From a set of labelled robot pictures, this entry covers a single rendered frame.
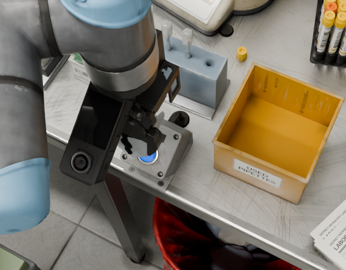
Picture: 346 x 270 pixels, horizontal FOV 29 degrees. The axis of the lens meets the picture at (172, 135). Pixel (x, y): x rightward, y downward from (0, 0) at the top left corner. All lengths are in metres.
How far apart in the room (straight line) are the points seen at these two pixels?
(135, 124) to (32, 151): 0.22
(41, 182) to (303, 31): 0.66
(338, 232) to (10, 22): 0.56
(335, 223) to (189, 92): 0.28
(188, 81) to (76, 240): 1.00
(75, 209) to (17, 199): 1.41
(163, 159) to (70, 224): 1.01
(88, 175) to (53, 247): 1.19
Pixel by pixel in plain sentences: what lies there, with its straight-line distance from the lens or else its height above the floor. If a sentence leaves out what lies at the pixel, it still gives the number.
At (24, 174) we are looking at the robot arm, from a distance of 0.51.
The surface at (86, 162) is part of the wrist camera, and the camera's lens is 0.70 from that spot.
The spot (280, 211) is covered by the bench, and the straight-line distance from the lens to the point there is 0.96.
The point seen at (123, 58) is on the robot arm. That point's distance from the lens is 0.60.
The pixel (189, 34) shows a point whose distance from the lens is 0.88.
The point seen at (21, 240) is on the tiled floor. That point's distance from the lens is 1.92.
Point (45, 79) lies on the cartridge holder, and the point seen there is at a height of 0.89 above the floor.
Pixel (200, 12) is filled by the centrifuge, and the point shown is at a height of 0.91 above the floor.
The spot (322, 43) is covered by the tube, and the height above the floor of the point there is 0.92.
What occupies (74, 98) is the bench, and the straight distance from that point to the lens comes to 1.04.
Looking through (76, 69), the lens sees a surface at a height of 0.91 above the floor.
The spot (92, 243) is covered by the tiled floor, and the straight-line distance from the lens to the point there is 1.87.
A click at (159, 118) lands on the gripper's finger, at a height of 1.05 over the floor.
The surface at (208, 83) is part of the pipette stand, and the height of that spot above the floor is 0.96.
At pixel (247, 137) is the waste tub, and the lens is 0.98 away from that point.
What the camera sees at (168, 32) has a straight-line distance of 0.90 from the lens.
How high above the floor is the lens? 1.79
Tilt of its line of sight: 66 degrees down
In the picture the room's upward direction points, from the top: 7 degrees counter-clockwise
